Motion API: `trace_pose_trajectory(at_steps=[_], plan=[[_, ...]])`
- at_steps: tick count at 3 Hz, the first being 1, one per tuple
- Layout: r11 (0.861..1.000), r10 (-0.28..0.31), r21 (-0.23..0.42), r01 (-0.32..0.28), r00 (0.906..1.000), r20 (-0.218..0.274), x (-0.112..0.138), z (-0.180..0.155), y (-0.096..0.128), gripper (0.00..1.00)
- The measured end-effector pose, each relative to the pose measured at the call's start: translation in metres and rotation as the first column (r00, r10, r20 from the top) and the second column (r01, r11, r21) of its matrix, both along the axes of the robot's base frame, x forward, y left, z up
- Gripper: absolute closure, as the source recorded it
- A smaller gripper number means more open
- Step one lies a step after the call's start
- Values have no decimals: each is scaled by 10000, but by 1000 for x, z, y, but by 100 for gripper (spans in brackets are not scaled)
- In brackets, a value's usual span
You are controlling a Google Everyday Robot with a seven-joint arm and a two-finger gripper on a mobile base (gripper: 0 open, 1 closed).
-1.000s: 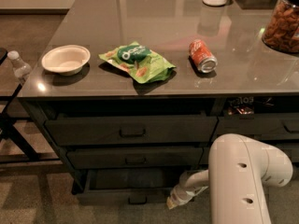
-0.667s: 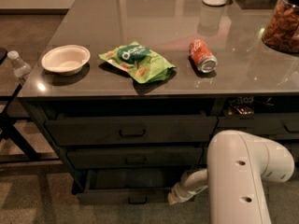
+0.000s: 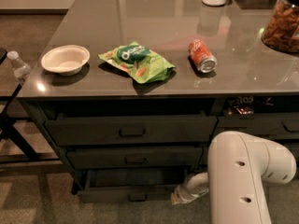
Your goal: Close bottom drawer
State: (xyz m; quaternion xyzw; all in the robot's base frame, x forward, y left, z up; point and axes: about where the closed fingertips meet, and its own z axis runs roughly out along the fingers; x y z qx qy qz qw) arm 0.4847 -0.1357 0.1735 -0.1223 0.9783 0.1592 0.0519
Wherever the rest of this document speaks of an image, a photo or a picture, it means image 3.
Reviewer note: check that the dark drawer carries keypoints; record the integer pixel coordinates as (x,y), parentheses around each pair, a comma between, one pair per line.
(275,126)
(131,185)
(130,129)
(292,147)
(133,157)

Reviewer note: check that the clear jar of nuts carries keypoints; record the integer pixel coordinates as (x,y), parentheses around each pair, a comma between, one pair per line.
(282,31)

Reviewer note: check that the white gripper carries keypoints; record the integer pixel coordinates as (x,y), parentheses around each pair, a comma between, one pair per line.
(191,190)

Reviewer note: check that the red soda can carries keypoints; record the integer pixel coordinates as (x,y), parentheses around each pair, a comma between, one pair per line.
(204,61)

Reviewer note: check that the snack packets in drawer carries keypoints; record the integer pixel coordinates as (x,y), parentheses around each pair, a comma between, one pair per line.
(245,105)

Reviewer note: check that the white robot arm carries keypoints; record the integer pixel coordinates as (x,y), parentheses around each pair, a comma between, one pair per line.
(237,166)

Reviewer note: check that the dark cabinet frame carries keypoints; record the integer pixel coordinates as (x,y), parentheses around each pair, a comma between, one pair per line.
(150,143)

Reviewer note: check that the black side table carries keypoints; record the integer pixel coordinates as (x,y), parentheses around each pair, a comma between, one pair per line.
(8,131)

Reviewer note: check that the white paper bowl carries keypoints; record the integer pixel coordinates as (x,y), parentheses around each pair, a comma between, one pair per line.
(65,60)

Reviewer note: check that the clear plastic water bottle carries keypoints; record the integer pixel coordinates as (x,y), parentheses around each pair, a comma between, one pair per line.
(21,69)

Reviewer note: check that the green snack bag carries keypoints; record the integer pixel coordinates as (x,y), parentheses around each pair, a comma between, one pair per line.
(143,65)

